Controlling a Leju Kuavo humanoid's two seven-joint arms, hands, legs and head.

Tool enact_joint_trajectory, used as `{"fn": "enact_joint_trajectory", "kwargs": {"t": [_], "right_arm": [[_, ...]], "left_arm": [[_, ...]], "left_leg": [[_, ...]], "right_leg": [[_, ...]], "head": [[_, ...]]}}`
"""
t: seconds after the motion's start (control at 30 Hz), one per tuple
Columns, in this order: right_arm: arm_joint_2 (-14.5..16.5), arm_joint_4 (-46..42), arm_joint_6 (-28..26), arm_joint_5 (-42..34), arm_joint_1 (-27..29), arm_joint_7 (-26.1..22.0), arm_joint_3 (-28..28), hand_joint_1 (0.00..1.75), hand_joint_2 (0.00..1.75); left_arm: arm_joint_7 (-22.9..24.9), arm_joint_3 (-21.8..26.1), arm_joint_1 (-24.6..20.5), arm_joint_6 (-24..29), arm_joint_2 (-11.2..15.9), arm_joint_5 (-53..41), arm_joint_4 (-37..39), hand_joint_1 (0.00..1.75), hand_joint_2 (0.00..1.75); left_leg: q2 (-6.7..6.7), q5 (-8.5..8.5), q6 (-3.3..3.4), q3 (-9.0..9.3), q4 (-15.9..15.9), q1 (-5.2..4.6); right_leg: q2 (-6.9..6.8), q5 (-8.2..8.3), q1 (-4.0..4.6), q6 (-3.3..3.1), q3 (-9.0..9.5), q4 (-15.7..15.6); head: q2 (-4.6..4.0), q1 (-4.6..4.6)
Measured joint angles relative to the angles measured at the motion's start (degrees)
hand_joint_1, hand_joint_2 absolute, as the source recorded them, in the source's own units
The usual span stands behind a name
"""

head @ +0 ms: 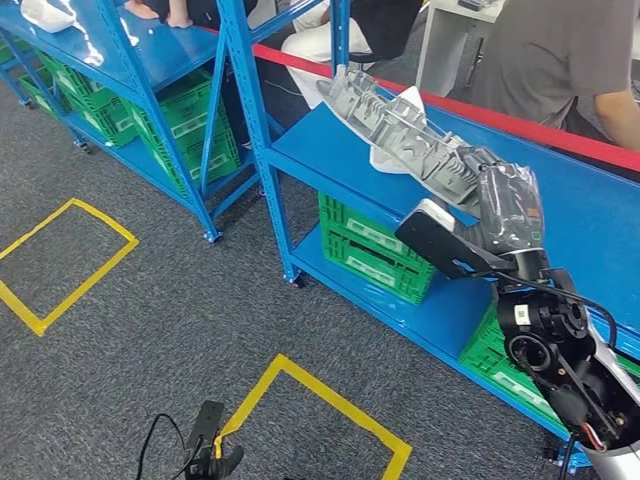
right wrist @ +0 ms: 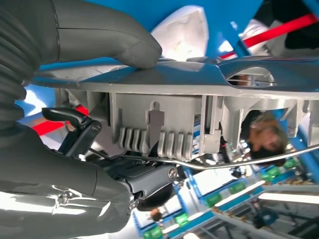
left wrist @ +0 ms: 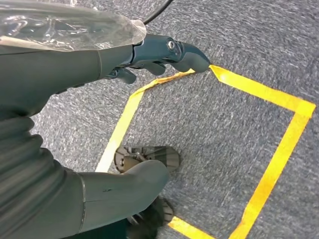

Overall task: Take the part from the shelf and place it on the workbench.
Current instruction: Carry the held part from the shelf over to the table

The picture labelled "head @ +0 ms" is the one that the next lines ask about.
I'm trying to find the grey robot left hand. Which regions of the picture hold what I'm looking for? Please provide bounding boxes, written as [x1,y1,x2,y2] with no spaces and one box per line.
[199,445,245,480]

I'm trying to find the silver wheel hubcap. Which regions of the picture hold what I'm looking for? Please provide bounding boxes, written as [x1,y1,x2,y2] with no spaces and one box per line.
[315,64,488,220]

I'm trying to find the white plastic shell part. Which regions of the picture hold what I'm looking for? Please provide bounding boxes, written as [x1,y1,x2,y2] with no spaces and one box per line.
[368,86,427,176]
[20,0,76,34]

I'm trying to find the blue metal shelf rack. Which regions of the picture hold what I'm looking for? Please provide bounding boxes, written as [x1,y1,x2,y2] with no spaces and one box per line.
[214,0,640,473]
[0,0,261,244]

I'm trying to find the red barrier belt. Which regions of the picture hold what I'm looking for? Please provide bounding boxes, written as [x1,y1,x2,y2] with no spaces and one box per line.
[252,42,640,175]

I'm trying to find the black cable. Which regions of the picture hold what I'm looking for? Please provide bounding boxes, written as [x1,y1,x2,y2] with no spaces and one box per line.
[134,413,189,480]

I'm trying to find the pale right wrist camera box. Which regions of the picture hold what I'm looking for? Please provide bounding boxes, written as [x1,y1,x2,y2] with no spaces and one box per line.
[414,198,456,233]

